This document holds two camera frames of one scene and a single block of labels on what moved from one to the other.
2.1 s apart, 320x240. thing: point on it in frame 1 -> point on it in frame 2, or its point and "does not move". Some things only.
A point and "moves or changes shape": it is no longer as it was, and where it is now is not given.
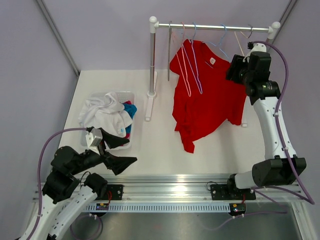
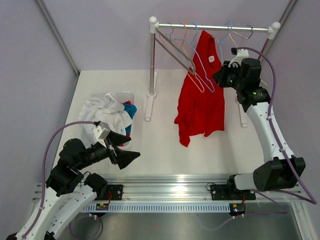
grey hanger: x=170 y=27 -> x=173 y=55
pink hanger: x=189 y=94 -> x=192 y=75
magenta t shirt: x=127 y=136 does not move
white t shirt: x=106 y=113 does not move
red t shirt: x=205 y=100 moves or changes shape
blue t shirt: x=131 y=109 does not move
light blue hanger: x=219 y=44 -> x=220 y=43
